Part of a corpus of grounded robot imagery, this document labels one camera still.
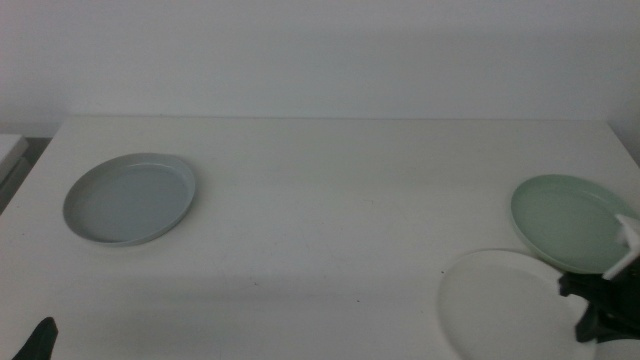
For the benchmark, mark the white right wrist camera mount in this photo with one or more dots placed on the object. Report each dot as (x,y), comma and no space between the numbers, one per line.
(627,245)

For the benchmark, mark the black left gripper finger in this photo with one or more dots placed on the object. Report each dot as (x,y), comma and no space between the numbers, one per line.
(40,340)

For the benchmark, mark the green shallow bowl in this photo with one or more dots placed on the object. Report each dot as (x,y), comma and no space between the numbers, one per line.
(565,225)

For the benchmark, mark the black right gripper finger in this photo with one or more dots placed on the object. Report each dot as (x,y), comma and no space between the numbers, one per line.
(620,334)
(587,327)

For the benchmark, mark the white shallow bowl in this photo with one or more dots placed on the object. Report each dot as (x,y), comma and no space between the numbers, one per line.
(500,305)

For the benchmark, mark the grey shallow bowl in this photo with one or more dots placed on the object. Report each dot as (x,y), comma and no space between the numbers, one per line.
(127,200)

